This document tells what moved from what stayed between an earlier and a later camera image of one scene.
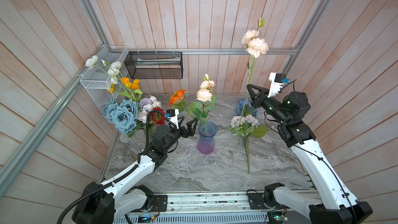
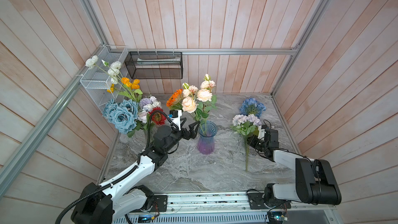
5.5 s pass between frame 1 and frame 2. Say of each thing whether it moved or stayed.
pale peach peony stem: moved
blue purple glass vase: stayed
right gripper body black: moved
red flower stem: stayed
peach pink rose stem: stayed
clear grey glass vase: stayed
